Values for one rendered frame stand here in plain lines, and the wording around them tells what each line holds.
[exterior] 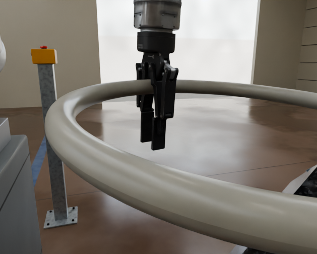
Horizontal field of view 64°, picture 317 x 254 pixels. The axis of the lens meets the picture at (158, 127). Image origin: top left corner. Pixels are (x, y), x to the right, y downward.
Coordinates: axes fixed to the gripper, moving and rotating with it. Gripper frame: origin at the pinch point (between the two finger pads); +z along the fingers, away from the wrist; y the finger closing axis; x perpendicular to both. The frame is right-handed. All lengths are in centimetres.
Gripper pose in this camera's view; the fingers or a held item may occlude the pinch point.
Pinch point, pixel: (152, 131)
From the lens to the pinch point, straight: 55.7
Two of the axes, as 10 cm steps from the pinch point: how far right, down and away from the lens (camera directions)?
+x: 8.6, -1.2, 5.0
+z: -0.4, 9.5, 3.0
